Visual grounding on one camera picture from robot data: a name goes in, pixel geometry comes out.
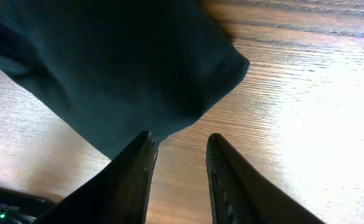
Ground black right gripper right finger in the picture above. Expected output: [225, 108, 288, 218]
[206, 133, 324, 224]

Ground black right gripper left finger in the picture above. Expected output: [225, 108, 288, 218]
[34, 131, 157, 224]

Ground dark green shirt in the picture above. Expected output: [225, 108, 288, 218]
[0, 0, 250, 158]

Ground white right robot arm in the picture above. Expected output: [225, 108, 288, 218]
[0, 131, 319, 224]

